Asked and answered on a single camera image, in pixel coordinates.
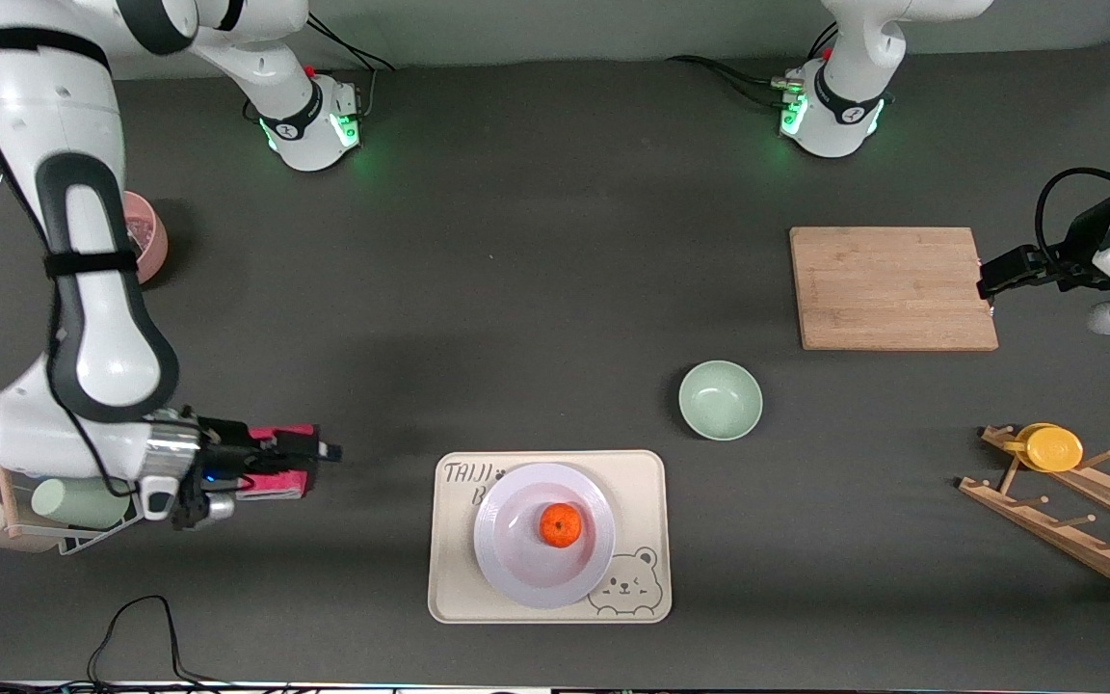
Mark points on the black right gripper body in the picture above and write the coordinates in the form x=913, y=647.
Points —
x=224, y=453

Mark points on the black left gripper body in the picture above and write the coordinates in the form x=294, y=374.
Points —
x=1068, y=257

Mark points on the pale lavender round plate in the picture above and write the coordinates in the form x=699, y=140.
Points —
x=526, y=569

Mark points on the orange mandarin fruit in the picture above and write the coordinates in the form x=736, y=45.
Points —
x=561, y=525

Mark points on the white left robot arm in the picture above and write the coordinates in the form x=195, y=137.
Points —
x=839, y=125

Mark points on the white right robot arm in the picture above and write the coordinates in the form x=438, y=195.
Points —
x=83, y=289

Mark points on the pink folded cloth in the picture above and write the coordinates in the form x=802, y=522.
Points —
x=290, y=482

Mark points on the wooden cutting board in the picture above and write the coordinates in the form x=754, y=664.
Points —
x=883, y=289

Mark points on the green cup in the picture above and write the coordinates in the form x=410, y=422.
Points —
x=73, y=503

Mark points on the yellow cup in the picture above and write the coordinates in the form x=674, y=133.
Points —
x=1054, y=449

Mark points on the pink bowl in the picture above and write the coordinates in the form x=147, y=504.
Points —
x=152, y=241

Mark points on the wooden peg dish rack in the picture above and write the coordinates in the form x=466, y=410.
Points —
x=1075, y=540

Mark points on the pale green bowl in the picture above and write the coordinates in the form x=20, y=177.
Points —
x=720, y=400

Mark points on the beige bear print tray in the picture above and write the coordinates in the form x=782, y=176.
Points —
x=642, y=482

